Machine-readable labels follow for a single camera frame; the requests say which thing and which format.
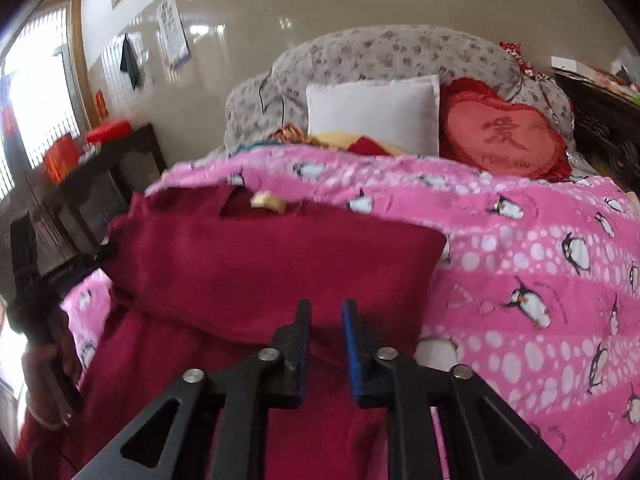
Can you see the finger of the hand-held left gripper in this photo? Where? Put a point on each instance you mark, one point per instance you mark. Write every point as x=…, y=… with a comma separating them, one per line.
x=100, y=255

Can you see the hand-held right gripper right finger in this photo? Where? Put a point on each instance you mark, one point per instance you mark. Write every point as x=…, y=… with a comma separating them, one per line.
x=353, y=360

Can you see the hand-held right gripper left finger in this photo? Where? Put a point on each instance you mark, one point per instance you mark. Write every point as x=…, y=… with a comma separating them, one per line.
x=300, y=355

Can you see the maroon garment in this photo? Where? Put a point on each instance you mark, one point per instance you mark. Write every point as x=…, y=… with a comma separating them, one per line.
x=250, y=270

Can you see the person's left hand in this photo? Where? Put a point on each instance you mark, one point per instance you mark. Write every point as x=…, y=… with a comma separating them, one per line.
x=45, y=375

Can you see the dark wooden side table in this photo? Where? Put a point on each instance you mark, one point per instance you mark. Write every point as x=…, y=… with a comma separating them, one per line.
x=100, y=180

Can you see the red carton box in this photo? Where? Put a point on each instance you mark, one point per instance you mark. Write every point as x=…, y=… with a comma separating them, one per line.
x=60, y=157

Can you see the flat red box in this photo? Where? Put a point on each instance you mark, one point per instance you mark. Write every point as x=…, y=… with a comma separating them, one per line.
x=107, y=132

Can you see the small yellow cloth piece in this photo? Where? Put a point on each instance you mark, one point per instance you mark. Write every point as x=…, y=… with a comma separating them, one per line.
x=267, y=201

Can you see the window with grille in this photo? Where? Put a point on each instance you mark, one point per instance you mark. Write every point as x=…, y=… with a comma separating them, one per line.
x=35, y=100

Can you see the pink penguin blanket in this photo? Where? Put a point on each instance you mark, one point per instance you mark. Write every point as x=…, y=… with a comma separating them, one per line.
x=525, y=270

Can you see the dark hanging cloth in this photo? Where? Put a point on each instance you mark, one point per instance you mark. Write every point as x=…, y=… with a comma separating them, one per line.
x=131, y=62

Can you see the yellow and red cloth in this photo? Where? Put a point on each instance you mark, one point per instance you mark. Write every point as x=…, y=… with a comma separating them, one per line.
x=340, y=140

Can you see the white pillow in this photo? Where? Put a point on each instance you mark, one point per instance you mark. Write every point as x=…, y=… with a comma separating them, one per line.
x=372, y=110

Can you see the red heart pillow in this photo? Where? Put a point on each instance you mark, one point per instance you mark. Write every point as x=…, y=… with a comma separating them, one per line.
x=500, y=135

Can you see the carved dark wooden cabinet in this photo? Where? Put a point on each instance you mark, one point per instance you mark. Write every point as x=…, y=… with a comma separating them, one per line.
x=605, y=130

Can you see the red patterned cloth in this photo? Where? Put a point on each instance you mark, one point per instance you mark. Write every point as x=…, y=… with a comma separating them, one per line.
x=520, y=60

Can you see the flat white box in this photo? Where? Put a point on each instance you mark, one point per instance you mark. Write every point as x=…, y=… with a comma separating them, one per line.
x=572, y=64

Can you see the red paper wall sticker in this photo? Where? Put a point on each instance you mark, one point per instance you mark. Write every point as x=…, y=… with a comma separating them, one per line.
x=100, y=103

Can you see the eye chart wall poster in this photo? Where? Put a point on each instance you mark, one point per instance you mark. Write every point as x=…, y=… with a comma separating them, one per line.
x=173, y=30

